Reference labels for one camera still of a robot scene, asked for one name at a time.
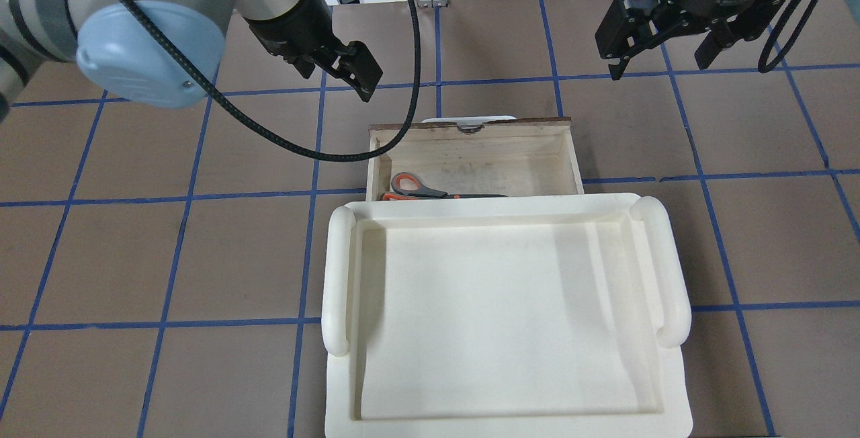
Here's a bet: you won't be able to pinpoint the left black braided cable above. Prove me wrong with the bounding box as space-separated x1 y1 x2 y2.
67 0 421 163

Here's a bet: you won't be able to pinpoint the right black braided cable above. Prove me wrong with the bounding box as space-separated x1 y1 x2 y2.
758 0 827 75

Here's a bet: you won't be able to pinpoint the orange handled scissors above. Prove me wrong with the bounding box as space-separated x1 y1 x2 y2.
381 172 506 200

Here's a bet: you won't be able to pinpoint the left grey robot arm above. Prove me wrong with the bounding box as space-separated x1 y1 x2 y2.
1 0 383 116

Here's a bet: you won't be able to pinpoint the cream plastic storage box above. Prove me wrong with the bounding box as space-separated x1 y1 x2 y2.
320 193 693 437

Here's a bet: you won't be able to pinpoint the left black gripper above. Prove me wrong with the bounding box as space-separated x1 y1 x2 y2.
247 0 383 103

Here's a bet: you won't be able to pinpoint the wooden drawer with white handle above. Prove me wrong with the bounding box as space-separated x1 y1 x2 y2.
365 116 584 200

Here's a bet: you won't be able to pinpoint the black braided cable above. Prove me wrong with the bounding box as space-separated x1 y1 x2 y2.
758 0 827 75
67 0 421 163

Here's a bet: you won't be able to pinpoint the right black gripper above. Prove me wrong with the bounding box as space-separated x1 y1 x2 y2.
594 0 786 81

